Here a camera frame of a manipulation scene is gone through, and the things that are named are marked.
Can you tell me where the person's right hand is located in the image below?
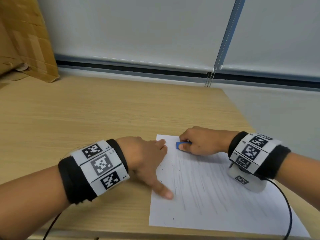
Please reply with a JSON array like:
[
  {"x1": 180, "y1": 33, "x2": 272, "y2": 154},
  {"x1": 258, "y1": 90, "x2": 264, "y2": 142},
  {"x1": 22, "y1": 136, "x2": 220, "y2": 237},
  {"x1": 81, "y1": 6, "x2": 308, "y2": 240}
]
[{"x1": 179, "y1": 126, "x2": 239, "y2": 157}]

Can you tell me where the person's left hand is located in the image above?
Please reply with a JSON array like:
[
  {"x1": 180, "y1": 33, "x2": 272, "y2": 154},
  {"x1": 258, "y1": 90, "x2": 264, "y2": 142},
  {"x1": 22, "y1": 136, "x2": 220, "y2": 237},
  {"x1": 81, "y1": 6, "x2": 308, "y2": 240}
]
[{"x1": 115, "y1": 136, "x2": 174, "y2": 200}]

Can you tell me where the white paper sheet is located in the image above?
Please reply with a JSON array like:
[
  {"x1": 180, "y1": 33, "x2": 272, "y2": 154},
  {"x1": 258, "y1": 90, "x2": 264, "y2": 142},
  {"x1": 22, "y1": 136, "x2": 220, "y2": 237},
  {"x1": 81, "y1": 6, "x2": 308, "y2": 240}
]
[{"x1": 149, "y1": 134, "x2": 310, "y2": 238}]

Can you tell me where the person's left forearm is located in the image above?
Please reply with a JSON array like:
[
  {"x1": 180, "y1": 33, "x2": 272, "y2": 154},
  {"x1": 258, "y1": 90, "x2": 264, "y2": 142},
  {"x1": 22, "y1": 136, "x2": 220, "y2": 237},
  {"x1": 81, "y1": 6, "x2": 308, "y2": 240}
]
[{"x1": 0, "y1": 165, "x2": 71, "y2": 240}]

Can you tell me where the person's right forearm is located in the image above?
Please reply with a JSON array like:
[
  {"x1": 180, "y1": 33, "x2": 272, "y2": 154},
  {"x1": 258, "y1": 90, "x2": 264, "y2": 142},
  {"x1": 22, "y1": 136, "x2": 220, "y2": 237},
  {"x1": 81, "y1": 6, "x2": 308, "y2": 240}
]
[{"x1": 275, "y1": 151, "x2": 320, "y2": 211}]

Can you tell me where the wooden desk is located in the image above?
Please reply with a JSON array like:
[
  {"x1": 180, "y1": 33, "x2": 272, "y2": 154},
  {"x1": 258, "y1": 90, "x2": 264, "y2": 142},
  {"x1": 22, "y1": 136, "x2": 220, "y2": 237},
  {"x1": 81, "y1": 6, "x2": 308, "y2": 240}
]
[{"x1": 0, "y1": 72, "x2": 320, "y2": 240}]

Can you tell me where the black left wristband with markers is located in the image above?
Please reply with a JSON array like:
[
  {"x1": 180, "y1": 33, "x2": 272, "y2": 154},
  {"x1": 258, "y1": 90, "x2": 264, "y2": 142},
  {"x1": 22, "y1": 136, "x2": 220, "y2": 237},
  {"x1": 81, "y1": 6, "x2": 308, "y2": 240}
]
[{"x1": 58, "y1": 139, "x2": 130, "y2": 205}]

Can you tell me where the black wristband with markers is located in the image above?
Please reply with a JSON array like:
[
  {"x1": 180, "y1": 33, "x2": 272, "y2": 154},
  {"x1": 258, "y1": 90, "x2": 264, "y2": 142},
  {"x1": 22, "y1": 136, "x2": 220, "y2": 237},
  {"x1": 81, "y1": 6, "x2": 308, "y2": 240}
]
[
  {"x1": 228, "y1": 131, "x2": 292, "y2": 180},
  {"x1": 58, "y1": 139, "x2": 130, "y2": 205}
]

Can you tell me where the black right wristband with markers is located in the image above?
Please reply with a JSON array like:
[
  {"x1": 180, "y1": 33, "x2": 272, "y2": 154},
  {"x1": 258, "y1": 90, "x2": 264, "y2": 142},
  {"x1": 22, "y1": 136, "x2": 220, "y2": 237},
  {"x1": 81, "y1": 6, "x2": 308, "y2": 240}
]
[{"x1": 228, "y1": 131, "x2": 292, "y2": 180}]

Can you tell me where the narrow white roller blind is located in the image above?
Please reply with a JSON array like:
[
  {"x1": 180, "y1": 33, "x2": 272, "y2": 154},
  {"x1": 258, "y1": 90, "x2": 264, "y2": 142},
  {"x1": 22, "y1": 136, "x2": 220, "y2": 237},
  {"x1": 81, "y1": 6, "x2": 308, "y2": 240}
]
[{"x1": 221, "y1": 0, "x2": 320, "y2": 82}]

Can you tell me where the wide white roller blind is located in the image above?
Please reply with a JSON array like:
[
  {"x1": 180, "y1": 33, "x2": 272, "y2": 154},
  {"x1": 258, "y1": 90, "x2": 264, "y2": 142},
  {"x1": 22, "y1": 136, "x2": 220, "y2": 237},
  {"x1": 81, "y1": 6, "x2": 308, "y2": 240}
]
[{"x1": 36, "y1": 0, "x2": 238, "y2": 73}]

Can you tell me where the brown cardboard box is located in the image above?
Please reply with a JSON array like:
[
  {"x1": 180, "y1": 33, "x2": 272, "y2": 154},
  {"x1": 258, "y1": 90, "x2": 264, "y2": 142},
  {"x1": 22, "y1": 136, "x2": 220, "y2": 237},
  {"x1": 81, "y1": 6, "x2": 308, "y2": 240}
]
[{"x1": 0, "y1": 0, "x2": 60, "y2": 84}]

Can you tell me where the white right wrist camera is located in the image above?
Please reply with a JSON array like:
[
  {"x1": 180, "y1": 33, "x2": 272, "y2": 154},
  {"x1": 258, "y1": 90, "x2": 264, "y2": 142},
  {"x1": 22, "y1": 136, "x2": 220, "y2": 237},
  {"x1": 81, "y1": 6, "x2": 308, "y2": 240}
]
[{"x1": 227, "y1": 163, "x2": 268, "y2": 193}]

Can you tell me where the metal bead chain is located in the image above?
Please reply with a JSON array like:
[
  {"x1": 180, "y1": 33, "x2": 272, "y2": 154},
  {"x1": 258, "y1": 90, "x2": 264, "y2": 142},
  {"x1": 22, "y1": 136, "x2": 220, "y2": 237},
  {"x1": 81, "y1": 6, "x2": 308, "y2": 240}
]
[{"x1": 204, "y1": 0, "x2": 244, "y2": 88}]

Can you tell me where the dark window frame rail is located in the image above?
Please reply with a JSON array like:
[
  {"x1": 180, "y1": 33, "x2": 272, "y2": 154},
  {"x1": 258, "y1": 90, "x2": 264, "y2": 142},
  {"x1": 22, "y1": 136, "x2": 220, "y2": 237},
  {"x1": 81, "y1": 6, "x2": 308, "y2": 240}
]
[{"x1": 55, "y1": 60, "x2": 320, "y2": 89}]

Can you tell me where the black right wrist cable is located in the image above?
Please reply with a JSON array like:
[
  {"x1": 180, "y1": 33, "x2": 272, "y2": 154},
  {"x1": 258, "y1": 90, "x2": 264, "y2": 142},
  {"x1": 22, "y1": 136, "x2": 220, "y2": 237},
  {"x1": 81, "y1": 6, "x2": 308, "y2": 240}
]
[{"x1": 265, "y1": 178, "x2": 293, "y2": 240}]

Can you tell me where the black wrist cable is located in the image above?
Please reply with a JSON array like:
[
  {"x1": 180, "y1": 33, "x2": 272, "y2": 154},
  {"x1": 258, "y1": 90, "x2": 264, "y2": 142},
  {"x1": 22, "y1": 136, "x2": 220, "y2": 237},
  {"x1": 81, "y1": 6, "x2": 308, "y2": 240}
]
[
  {"x1": 42, "y1": 212, "x2": 62, "y2": 240},
  {"x1": 265, "y1": 178, "x2": 293, "y2": 240}
]

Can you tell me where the blue window post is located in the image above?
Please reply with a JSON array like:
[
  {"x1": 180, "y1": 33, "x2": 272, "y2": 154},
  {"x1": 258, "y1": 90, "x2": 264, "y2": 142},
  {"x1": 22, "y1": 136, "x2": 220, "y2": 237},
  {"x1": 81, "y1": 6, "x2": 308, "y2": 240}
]
[{"x1": 212, "y1": 0, "x2": 247, "y2": 70}]

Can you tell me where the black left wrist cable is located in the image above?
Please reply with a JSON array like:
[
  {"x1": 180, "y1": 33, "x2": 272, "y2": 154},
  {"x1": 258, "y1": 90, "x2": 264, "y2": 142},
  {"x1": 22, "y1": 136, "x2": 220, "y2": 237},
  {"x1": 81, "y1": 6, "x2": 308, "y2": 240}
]
[{"x1": 42, "y1": 212, "x2": 62, "y2": 240}]

